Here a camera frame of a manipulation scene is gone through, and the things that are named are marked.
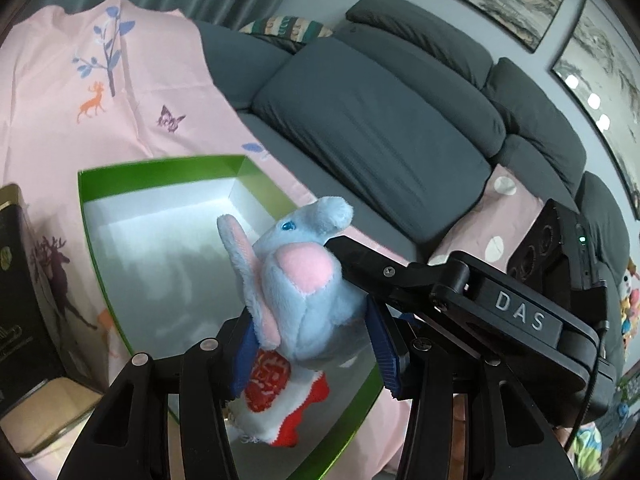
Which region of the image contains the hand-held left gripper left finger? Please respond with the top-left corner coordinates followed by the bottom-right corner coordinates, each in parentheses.
top-left (57, 312), bottom-right (261, 480)

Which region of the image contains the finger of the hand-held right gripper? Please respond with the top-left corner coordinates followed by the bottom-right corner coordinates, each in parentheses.
top-left (324, 235), bottom-right (471, 318)

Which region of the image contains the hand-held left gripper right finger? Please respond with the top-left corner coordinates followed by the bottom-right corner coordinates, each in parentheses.
top-left (365, 304), bottom-right (571, 480)

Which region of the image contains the red and white knitted sock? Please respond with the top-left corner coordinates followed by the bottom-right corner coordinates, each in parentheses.
top-left (227, 350), bottom-right (331, 448)

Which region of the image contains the blue elephant plush toy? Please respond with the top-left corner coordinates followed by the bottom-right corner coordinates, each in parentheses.
top-left (216, 196), bottom-right (371, 368)

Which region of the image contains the green cardboard box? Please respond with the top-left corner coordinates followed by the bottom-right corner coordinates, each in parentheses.
top-left (76, 155), bottom-right (386, 480)

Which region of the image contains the pink polka dot pillow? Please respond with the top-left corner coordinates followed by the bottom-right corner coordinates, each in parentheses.
top-left (427, 164), bottom-right (546, 281)

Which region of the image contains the pile of colourful plush toys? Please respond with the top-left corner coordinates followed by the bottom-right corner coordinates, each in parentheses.
top-left (616, 267), bottom-right (640, 361)

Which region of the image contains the grey sofa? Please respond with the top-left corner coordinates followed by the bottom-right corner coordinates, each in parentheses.
top-left (192, 0), bottom-right (633, 361)

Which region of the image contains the black tin box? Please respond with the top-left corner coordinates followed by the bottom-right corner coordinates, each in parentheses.
top-left (0, 184), bottom-right (108, 456)

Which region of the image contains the striped patterned cushion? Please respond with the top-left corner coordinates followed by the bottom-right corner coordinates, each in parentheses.
top-left (240, 15), bottom-right (335, 53)

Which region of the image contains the pink printed sheet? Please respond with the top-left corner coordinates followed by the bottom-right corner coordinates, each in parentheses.
top-left (0, 0), bottom-right (418, 480)

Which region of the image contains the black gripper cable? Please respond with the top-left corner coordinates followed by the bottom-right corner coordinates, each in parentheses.
top-left (564, 327), bottom-right (610, 461)

